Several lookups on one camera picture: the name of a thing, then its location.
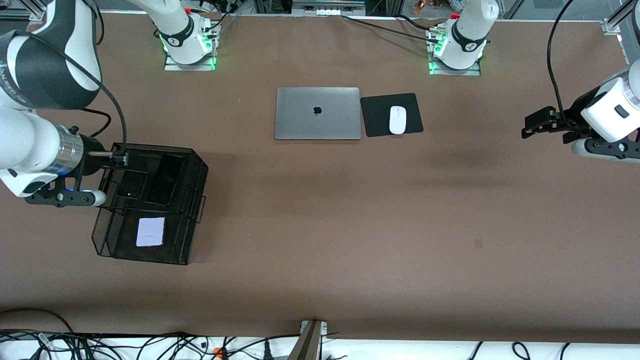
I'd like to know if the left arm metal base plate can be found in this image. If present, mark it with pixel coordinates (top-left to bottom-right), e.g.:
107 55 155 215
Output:
428 55 482 77

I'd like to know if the black slab smartphone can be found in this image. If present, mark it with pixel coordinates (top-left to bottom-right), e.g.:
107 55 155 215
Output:
144 153 186 208

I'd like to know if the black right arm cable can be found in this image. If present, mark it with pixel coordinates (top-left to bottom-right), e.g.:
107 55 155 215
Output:
10 31 128 156

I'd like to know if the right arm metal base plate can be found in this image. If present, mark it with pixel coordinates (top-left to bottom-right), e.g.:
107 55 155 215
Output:
164 50 217 72

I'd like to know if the black mouse pad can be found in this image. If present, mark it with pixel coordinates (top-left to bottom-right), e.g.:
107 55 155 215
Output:
360 92 424 138

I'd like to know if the grey power strip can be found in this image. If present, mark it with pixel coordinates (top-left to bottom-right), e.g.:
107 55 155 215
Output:
292 0 366 16

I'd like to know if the white computer mouse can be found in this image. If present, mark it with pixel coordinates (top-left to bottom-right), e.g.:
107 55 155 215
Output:
389 105 407 135

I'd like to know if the metal camera post bracket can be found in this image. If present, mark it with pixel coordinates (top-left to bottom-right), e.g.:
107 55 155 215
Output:
287 320 329 360

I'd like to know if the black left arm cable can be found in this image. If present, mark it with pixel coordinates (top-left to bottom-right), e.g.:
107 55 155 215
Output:
547 0 581 128

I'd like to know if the black wire mesh tray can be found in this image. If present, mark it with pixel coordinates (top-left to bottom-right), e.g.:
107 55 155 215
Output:
91 143 209 266

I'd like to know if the black flip phone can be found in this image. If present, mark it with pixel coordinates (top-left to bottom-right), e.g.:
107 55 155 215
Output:
116 170 150 201

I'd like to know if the long black table cable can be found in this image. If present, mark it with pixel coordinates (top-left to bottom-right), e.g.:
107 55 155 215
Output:
341 15 439 44

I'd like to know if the aluminium frame profile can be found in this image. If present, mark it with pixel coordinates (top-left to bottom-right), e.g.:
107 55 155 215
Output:
0 0 47 22

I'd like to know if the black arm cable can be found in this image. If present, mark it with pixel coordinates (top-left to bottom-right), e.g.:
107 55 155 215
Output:
547 0 581 128
10 31 128 156

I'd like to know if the lavender flip phone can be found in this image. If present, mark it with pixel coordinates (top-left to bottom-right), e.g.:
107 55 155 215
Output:
135 217 166 248

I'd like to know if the grey looped floor cable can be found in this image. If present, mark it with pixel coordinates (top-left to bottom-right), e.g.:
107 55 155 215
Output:
0 308 75 335

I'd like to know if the short black table cable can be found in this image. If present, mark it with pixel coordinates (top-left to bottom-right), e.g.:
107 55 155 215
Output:
395 14 434 32

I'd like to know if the silver closed laptop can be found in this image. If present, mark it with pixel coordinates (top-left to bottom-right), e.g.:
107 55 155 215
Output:
274 87 362 141

